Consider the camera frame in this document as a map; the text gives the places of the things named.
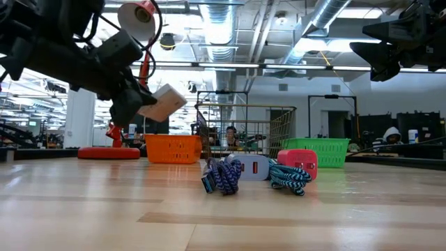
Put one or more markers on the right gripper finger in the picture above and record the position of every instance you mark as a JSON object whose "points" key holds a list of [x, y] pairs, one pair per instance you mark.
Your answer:
{"points": [[400, 31], [380, 59]]}

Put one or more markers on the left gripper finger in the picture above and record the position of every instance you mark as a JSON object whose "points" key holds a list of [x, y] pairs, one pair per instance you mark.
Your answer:
{"points": [[139, 94], [125, 109]]}

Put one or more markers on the blue round object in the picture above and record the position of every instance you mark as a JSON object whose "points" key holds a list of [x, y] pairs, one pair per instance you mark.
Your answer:
{"points": [[245, 167]]}

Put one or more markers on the red wall charger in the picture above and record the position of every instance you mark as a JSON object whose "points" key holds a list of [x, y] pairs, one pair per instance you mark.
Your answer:
{"points": [[299, 162]]}

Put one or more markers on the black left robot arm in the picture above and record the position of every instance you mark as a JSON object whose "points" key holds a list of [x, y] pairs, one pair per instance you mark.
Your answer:
{"points": [[42, 21]]}

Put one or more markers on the white wipes canister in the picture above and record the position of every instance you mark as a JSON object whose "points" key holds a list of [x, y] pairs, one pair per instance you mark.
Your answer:
{"points": [[132, 129], [413, 136]]}

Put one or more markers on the black background screen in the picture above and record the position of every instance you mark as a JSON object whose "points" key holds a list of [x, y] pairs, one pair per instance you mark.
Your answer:
{"points": [[160, 127]]}

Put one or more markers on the white building column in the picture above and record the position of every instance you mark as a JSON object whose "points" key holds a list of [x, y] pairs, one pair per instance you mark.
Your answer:
{"points": [[80, 118]]}

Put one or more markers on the red desk lamp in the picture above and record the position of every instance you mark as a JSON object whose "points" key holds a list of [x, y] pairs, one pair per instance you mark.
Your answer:
{"points": [[108, 153]]}

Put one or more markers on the orange plastic basket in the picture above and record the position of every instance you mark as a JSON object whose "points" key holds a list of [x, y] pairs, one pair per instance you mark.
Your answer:
{"points": [[172, 149]]}

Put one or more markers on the black background cabinet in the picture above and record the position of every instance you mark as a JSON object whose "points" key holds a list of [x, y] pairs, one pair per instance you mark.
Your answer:
{"points": [[369, 125], [425, 125]]}

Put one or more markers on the person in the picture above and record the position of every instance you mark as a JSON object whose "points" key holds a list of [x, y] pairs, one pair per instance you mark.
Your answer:
{"points": [[231, 135], [392, 134]]}

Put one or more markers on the long ceiling light strip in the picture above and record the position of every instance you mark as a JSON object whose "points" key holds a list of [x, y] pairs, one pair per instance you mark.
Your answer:
{"points": [[226, 65]]}

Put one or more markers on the green plastic basket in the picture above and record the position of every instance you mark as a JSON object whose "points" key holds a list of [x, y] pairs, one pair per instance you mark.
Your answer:
{"points": [[331, 151]]}

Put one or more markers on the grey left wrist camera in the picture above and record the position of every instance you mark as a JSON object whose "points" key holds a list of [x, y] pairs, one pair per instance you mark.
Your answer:
{"points": [[118, 49]]}

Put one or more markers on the black metal frame stand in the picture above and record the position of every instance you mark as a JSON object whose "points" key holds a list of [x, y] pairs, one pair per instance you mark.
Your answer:
{"points": [[223, 92], [331, 96]]}

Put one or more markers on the silver ventilation duct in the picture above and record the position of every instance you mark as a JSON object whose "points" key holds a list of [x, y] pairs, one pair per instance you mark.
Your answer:
{"points": [[327, 14], [219, 28]]}

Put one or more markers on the black aluminium table frame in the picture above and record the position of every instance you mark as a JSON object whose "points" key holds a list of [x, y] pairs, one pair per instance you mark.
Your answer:
{"points": [[42, 154]]}

